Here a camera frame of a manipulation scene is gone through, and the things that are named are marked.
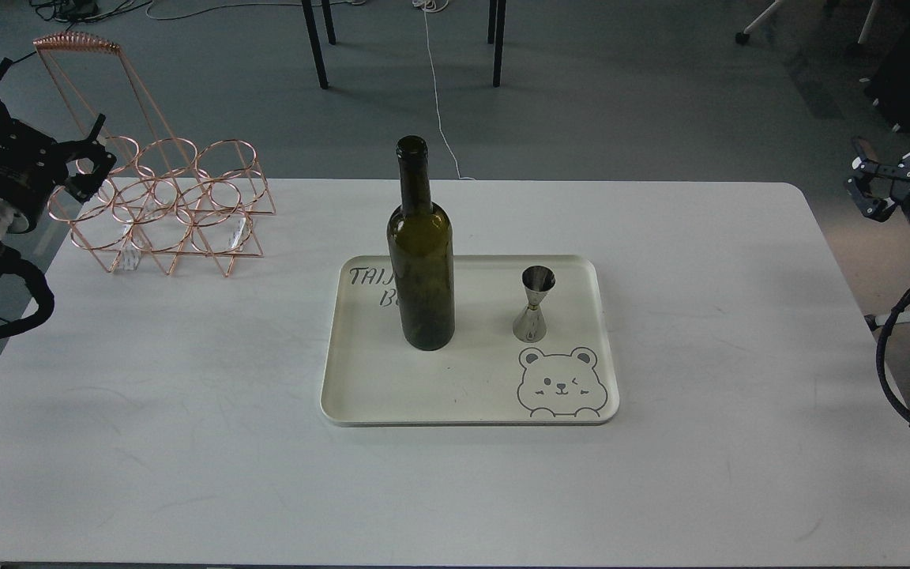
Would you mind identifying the white floor cable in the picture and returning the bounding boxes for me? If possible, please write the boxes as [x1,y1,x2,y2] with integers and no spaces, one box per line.
[412,0,476,182]

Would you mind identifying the black table legs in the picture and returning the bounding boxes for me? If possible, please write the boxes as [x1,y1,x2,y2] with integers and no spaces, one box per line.
[299,1,508,89]

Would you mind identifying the cream bear serving tray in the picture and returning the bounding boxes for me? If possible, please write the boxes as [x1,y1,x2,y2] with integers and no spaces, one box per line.
[321,255,621,426]

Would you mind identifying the white chair base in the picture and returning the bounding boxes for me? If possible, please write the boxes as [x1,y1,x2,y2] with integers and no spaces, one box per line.
[733,1,887,48]

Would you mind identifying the black cables on floor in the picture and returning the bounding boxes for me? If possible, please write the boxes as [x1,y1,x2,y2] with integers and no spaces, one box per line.
[0,0,306,64]

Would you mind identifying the silver steel jigger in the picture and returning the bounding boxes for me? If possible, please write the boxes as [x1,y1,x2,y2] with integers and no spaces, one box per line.
[513,264,556,343]

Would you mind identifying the dark green wine bottle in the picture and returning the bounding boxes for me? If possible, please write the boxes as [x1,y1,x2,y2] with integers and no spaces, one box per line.
[386,134,456,352]

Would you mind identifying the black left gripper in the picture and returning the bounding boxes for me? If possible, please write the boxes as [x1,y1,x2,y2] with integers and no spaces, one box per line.
[0,57,118,235]

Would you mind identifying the copper wire bottle rack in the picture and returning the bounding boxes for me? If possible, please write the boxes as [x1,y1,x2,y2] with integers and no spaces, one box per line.
[33,30,276,277]

